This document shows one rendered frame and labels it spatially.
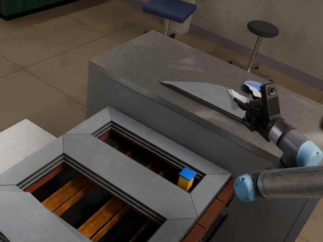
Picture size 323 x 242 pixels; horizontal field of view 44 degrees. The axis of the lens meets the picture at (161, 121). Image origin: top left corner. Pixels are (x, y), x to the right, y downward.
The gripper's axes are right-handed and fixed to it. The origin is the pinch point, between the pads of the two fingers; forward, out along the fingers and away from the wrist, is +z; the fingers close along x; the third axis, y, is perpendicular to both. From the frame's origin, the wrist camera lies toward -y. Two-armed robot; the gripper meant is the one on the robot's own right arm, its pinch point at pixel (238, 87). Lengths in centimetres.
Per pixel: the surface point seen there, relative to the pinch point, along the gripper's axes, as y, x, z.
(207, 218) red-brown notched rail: 63, -6, -5
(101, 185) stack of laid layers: 58, -40, 27
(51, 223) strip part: 51, -65, 13
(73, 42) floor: 151, 33, 307
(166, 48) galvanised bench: 45, 29, 97
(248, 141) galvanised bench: 44, 23, 11
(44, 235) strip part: 50, -69, 9
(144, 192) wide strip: 56, -26, 14
